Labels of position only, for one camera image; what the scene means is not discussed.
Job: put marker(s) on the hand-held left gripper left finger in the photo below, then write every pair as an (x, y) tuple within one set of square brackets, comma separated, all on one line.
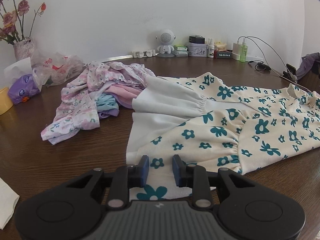
[(144, 171)]

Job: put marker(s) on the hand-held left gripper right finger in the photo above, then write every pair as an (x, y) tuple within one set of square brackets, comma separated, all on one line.
[(177, 171)]

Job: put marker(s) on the cream teal-flowered dress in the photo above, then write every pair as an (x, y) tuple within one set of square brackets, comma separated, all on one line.
[(250, 130)]

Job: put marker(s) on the lilac garment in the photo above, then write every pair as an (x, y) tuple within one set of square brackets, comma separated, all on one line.
[(107, 114)]

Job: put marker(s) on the light blue garment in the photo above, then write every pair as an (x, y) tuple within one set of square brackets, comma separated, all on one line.
[(105, 102)]

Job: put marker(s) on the plain pink garment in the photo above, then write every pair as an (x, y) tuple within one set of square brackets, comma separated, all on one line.
[(122, 92)]

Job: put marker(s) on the pink floral garment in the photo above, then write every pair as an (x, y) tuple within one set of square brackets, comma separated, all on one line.
[(75, 105)]

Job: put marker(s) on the white clip strip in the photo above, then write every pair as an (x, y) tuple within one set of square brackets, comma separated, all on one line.
[(143, 53)]

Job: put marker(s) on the green and white small box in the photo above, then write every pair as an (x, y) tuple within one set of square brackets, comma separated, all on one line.
[(181, 51)]

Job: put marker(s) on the grey printed tin box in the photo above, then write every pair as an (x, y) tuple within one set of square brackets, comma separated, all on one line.
[(197, 50)]

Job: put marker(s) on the white spray bottle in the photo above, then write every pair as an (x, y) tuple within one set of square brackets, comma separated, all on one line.
[(211, 52)]

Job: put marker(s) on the black lettered box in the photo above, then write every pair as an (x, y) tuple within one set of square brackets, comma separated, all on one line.
[(223, 55)]

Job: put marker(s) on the black charger block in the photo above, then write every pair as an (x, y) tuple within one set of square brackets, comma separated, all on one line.
[(196, 40)]

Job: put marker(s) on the yellow and pink box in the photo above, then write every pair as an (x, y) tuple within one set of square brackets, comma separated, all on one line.
[(220, 45)]

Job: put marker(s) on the clear red-printed plastic bag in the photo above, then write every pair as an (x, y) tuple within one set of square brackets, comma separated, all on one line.
[(60, 67)]

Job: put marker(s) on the white robot figure speaker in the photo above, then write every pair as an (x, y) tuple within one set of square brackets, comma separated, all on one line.
[(165, 37)]

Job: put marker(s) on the green spray bottle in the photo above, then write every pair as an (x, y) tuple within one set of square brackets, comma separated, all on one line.
[(243, 53)]

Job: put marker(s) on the white charger adapter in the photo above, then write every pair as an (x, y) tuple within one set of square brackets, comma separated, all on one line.
[(236, 50)]

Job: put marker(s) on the white power strip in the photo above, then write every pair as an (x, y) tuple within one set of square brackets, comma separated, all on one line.
[(255, 58)]

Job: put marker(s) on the white paper napkin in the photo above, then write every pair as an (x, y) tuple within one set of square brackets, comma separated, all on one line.
[(6, 200)]

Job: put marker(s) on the phone clamp holder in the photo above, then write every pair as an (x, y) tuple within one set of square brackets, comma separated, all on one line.
[(290, 77)]

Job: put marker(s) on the purple tissue packet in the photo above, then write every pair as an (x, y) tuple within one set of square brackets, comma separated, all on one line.
[(22, 87)]

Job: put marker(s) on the black smartphone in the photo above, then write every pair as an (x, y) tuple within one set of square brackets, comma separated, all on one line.
[(291, 69)]

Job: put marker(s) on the yellow cup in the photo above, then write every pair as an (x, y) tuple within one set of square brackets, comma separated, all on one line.
[(5, 102)]

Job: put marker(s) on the white tissue pack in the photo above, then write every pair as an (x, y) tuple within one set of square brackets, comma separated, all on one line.
[(17, 67)]

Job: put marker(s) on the purple jacket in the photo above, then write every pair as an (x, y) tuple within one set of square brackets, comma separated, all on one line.
[(307, 62)]

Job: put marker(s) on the pale patterned vase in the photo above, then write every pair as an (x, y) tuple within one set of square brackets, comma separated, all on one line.
[(23, 50)]

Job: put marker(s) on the dried rose bouquet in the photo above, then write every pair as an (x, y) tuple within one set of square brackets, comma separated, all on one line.
[(23, 5)]

